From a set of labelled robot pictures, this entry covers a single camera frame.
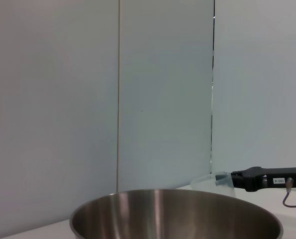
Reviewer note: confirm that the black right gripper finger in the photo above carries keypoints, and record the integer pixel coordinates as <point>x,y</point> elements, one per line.
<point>239,179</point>

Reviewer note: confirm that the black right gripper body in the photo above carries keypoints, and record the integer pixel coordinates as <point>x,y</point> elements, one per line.
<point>270,178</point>

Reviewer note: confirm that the clear plastic cup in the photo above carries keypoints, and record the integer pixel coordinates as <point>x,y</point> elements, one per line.
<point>202,185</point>

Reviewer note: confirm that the stainless steel mixing bowl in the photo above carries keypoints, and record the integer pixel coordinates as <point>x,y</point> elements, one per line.
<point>175,216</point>

